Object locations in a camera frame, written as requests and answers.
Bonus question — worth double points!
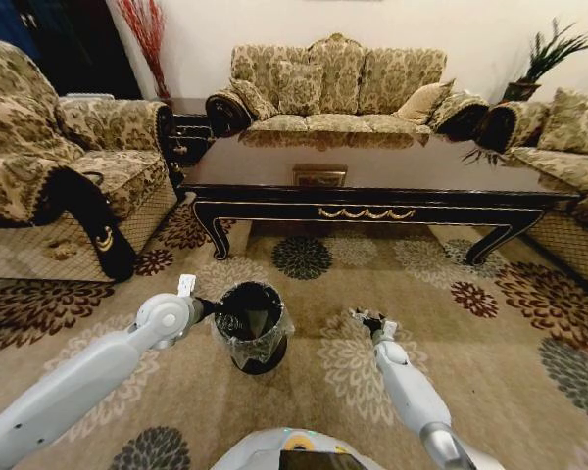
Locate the black trash bin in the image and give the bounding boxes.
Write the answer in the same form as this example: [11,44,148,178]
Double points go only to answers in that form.
[210,281,296,376]

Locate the floral patterned rug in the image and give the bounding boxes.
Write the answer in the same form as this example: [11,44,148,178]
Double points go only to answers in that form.
[0,193,588,470]

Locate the gold ornate box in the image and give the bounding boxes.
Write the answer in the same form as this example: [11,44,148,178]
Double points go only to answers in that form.
[292,164,349,188]

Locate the dark glossy coffee table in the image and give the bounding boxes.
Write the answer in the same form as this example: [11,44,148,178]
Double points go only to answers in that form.
[175,128,582,266]

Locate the white robot front shell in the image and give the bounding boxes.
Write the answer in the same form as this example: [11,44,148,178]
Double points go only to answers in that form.
[209,425,374,470]

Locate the dark wooden side table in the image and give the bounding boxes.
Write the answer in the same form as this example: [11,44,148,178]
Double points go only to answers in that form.
[162,96,213,200]

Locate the plain beige cushion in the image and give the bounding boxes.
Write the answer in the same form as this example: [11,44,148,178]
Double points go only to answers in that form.
[394,79,457,124]

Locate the square floral cushion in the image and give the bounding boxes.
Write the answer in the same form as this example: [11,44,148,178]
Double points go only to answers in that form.
[275,60,325,117]

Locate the floral armchair, black arm covers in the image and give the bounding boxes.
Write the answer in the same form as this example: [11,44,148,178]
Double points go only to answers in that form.
[0,36,180,284]

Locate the floral armchair with big cushion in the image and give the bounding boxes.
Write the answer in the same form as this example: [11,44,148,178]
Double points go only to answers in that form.
[473,87,588,298]

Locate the floral three-seat sofa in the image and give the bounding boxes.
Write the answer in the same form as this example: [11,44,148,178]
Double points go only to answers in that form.
[205,32,492,138]

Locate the red dried branches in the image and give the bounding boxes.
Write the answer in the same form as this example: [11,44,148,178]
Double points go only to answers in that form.
[116,0,172,100]

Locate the large floral cushion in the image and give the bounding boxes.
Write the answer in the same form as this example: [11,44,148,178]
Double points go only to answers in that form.
[536,87,588,158]

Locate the dark wooden door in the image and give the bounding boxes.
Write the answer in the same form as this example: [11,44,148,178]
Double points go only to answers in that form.
[0,0,144,102]

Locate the green potted plant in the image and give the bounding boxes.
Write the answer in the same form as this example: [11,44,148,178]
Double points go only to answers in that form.
[501,18,588,103]

